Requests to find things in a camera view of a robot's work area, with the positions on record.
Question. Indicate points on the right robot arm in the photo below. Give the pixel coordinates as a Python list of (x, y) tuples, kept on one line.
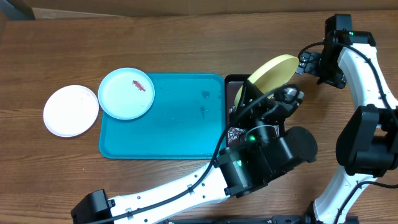
[(367, 147)]

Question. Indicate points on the light blue plate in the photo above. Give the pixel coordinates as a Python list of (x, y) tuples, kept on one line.
[(126, 93)]

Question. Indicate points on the teal plastic tray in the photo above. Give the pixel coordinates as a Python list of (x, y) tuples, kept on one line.
[(185, 121)]

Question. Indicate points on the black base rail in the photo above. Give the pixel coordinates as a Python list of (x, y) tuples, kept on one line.
[(278, 219)]

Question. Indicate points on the yellow plate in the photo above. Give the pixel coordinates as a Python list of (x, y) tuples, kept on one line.
[(274, 73)]

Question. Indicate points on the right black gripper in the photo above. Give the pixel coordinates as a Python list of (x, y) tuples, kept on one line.
[(339, 81)]

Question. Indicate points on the white pink plate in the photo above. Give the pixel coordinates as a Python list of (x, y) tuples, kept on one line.
[(70, 111)]

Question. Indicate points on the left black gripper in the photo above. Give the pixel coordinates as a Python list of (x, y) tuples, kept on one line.
[(255, 96)]

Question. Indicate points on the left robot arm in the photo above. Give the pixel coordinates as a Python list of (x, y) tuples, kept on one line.
[(267, 152)]

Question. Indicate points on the brown cardboard backdrop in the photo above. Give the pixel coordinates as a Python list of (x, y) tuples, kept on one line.
[(200, 7)]

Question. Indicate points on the black water tray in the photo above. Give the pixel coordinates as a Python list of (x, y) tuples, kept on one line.
[(231, 87)]

